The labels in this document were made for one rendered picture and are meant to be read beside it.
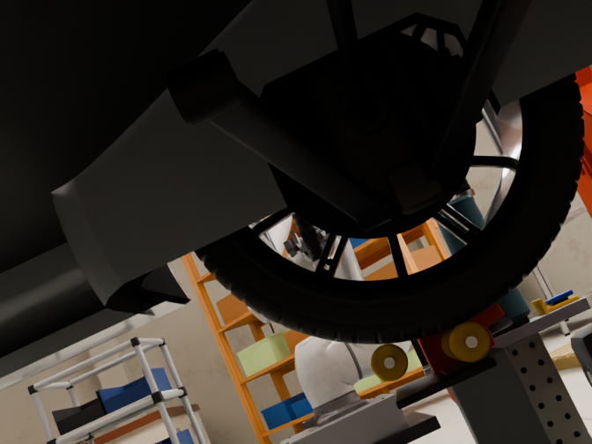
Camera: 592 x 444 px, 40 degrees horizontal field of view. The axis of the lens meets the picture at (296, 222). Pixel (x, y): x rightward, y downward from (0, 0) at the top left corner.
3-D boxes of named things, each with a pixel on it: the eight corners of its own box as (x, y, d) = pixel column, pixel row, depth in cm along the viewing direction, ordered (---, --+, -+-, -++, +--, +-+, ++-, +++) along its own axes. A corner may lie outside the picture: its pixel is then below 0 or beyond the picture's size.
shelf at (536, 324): (429, 381, 197) (424, 370, 197) (426, 379, 214) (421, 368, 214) (591, 307, 195) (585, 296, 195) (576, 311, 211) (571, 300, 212)
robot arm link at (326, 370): (308, 410, 272) (282, 350, 276) (357, 387, 275) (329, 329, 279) (314, 409, 256) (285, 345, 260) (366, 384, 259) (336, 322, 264)
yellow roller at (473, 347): (462, 369, 114) (443, 331, 115) (448, 365, 143) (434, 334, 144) (499, 351, 114) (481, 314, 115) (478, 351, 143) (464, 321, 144)
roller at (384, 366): (380, 388, 122) (364, 352, 123) (383, 380, 151) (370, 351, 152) (415, 373, 122) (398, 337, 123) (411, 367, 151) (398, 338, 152)
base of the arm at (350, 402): (302, 432, 271) (295, 417, 272) (360, 404, 275) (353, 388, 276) (308, 432, 253) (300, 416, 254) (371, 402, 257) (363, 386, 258)
